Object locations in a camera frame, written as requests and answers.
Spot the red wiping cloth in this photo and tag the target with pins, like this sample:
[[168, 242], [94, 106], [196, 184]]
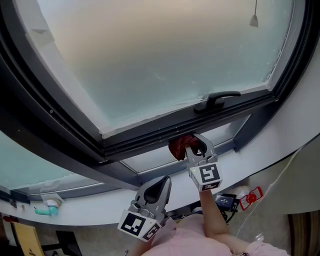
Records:
[[181, 146]]

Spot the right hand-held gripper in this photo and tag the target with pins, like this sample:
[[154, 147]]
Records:
[[207, 175]]

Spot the person's pink shirt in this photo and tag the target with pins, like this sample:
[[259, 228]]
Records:
[[195, 240]]

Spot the yellow chair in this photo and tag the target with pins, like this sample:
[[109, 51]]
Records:
[[25, 240]]

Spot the small black display device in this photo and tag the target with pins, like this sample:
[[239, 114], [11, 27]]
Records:
[[225, 200]]

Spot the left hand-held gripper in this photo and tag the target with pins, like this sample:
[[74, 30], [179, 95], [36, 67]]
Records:
[[136, 222]]

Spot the teal plastic tool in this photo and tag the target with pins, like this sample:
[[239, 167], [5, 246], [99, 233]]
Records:
[[46, 212]]

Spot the white partition panel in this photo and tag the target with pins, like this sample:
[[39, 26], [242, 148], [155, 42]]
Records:
[[295, 185]]

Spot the person's right forearm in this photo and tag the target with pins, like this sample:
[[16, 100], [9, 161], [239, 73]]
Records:
[[212, 215]]

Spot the small dark window latch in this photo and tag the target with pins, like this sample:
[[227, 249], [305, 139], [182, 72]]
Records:
[[13, 203]]

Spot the dark grey window frame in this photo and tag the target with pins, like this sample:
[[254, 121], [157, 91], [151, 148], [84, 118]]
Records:
[[37, 125]]

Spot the clear plastic bottle red label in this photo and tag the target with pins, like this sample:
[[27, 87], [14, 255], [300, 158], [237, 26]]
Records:
[[250, 198]]

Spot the person's left forearm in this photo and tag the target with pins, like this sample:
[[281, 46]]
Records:
[[138, 248]]

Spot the white tape roll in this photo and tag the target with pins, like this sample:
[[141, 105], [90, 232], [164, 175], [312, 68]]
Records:
[[53, 202]]

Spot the large fixed frosted window pane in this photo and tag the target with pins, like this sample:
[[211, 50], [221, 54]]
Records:
[[30, 162]]

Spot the openable frosted window sash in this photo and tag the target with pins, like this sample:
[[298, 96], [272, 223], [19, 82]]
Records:
[[162, 62]]

